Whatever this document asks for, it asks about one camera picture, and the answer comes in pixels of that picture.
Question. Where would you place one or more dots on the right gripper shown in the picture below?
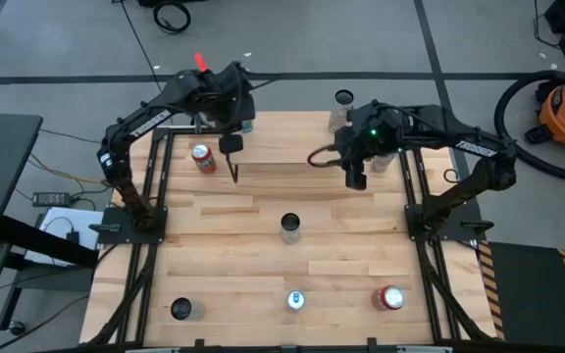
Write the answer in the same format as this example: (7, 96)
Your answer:
(371, 132)

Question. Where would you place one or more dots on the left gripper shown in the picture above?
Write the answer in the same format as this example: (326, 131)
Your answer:
(233, 93)

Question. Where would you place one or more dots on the blue Red Bull can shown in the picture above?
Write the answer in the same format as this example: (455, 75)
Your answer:
(247, 126)

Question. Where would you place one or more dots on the Celsius Peach Vibe can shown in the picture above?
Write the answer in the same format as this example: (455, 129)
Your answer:
(290, 228)
(382, 163)

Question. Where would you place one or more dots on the large silver blue can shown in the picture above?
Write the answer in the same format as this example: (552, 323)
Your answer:
(340, 110)

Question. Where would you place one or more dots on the Fanta soda can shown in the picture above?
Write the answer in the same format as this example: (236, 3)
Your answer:
(204, 158)
(388, 297)

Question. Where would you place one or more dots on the silver sugarfree Red Bull can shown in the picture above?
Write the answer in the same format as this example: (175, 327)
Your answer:
(295, 300)

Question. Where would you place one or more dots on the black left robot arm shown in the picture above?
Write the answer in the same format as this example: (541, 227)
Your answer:
(150, 122)

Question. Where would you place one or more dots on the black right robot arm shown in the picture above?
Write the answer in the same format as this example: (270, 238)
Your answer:
(474, 147)

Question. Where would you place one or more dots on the wooden shelf black metal legs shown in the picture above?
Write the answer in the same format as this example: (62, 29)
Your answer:
(287, 142)

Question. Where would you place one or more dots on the white paper sheet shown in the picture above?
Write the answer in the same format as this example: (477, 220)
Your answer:
(62, 225)

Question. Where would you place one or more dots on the black power brick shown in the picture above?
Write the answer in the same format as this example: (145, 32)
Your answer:
(51, 199)

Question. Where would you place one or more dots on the hazard-striped black floor mat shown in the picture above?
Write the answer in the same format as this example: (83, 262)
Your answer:
(537, 294)

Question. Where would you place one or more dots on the black aluminium rig frame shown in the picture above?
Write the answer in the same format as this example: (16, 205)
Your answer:
(165, 166)

